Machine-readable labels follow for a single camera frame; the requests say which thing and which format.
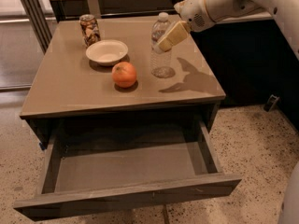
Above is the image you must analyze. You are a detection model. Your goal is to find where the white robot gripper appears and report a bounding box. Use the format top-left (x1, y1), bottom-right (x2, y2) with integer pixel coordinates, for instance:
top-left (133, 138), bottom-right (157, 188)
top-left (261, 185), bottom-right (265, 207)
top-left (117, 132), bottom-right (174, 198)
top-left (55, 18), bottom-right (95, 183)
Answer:
top-left (152, 0), bottom-right (215, 54)

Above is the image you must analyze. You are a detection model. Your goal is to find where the clear plastic water bottle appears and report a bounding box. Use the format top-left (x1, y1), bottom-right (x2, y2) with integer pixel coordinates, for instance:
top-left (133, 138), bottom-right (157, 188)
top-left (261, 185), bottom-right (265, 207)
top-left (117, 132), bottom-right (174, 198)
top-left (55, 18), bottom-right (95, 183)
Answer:
top-left (150, 12), bottom-right (175, 78)

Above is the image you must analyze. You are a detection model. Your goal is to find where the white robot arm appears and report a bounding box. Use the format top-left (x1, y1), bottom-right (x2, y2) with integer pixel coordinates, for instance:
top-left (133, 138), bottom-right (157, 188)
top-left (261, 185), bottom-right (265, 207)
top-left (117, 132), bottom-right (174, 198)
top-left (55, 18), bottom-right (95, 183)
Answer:
top-left (153, 0), bottom-right (299, 59)

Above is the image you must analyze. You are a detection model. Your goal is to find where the open grey top drawer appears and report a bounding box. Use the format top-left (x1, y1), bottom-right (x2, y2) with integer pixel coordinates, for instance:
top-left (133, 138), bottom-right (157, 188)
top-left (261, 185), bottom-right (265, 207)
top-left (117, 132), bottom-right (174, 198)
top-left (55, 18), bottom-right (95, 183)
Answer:
top-left (14, 121), bottom-right (241, 221)

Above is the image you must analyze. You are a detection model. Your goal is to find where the orange fruit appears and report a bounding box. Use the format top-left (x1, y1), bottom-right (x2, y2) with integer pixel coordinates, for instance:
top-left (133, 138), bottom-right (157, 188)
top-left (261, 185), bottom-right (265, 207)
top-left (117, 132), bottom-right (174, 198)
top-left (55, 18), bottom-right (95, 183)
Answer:
top-left (112, 62), bottom-right (136, 88)

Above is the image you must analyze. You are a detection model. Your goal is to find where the white paper bowl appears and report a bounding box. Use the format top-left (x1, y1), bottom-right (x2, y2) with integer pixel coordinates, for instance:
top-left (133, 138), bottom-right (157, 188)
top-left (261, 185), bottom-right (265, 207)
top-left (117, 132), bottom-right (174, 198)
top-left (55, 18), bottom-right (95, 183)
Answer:
top-left (86, 40), bottom-right (128, 66)

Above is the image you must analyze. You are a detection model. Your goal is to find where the patterned drink can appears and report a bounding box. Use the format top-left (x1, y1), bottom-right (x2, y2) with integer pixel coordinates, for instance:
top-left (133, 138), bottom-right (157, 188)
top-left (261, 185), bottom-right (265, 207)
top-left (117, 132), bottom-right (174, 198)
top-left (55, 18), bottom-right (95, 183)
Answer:
top-left (79, 14), bottom-right (101, 47)

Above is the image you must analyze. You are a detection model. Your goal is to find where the grey wooden cabinet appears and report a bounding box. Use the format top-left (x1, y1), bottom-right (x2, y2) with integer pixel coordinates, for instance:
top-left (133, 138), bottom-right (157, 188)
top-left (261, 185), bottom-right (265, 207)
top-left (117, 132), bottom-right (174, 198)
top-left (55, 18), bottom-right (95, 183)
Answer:
top-left (20, 16), bottom-right (225, 144)

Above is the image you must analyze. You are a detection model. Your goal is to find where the small black floor object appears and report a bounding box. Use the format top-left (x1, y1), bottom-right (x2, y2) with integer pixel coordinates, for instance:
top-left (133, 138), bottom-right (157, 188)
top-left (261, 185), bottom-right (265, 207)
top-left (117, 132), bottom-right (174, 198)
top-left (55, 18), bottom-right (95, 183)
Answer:
top-left (263, 94), bottom-right (279, 112)

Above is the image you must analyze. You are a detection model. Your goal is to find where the wooden bench with metal brackets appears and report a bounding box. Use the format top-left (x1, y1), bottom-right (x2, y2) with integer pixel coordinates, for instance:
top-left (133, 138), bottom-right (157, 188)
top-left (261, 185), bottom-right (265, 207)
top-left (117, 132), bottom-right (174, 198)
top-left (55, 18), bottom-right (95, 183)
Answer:
top-left (45, 0), bottom-right (275, 25)

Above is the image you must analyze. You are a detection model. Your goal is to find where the metal railing frame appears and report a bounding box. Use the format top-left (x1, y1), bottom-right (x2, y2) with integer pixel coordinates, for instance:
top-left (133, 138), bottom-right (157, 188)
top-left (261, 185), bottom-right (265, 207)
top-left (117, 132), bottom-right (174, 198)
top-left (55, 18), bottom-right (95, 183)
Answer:
top-left (21, 0), bottom-right (51, 52)

